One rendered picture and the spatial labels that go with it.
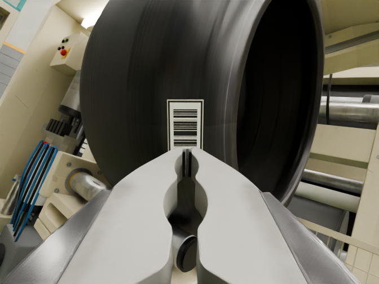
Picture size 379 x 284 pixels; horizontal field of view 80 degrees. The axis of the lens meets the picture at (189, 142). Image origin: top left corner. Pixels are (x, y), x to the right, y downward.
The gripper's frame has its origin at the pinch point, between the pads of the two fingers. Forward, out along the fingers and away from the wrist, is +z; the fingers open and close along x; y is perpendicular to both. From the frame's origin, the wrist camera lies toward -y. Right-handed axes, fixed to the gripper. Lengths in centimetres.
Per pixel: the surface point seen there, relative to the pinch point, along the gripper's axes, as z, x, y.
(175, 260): 7.3, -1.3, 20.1
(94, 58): 25.5, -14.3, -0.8
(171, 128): 12.6, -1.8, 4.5
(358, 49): 65, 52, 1
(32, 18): 874, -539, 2
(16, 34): 826, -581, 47
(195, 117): 12.9, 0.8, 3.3
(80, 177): 28.5, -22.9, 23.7
